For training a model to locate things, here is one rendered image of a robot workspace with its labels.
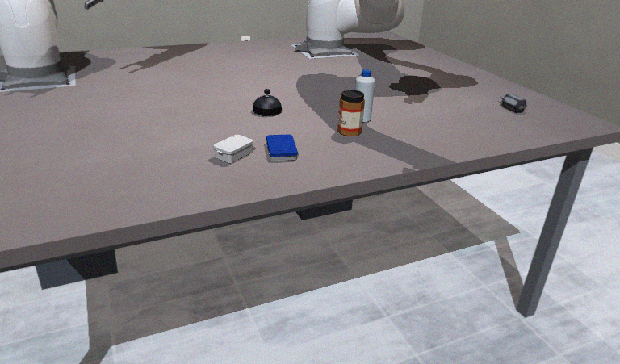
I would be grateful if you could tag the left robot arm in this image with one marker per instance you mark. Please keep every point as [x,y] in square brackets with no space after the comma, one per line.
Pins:
[329,20]

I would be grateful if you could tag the white bottle with blue cap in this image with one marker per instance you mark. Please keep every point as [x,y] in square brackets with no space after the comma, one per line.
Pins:
[366,84]

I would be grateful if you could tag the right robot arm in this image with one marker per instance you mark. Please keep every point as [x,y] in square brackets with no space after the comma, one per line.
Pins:
[28,40]

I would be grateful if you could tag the brown jar with black lid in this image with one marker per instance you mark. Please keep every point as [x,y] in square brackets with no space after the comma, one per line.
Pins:
[351,111]

